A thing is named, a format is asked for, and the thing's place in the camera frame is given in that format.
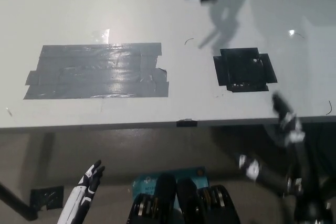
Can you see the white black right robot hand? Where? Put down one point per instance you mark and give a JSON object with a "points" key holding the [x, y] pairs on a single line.
{"points": [[288, 127]]}

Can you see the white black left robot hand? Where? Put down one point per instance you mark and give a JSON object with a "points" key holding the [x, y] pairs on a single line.
{"points": [[82, 190]]}

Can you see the black tape patch on floor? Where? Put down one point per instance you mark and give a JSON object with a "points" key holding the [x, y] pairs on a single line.
{"points": [[47, 196]]}

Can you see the black table leg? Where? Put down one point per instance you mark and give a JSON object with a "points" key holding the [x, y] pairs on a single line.
{"points": [[18, 200]]}

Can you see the black tape square patch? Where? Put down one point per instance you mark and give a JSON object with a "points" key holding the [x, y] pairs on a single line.
{"points": [[244, 72]]}

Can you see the small black tape strip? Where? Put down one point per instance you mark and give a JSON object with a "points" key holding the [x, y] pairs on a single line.
{"points": [[187, 123]]}

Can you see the grey duct tape patch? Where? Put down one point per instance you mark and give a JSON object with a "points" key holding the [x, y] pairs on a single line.
{"points": [[99, 74]]}

